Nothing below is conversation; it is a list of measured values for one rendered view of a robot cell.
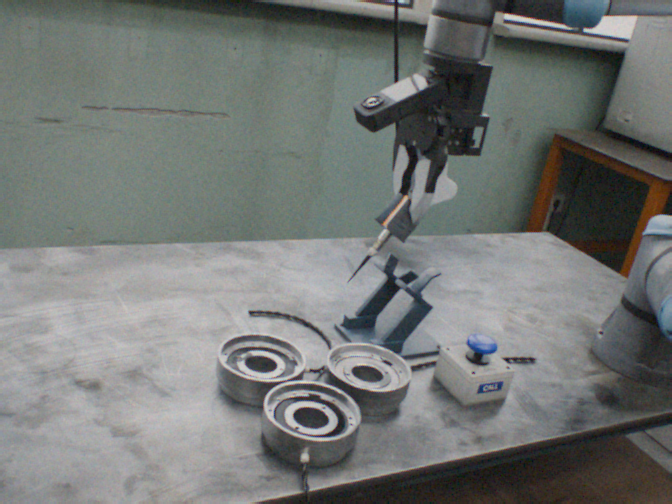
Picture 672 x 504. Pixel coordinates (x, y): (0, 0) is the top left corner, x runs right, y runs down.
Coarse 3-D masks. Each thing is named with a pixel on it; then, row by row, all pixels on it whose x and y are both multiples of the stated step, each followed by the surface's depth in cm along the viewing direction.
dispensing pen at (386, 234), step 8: (392, 200) 93; (400, 200) 92; (392, 208) 92; (384, 216) 92; (384, 232) 93; (376, 240) 93; (384, 240) 93; (376, 248) 93; (368, 256) 93; (360, 264) 93
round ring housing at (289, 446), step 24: (288, 384) 80; (312, 384) 81; (264, 408) 75; (288, 408) 78; (312, 408) 79; (264, 432) 75; (288, 432) 72; (312, 432) 75; (288, 456) 74; (312, 456) 73; (336, 456) 74
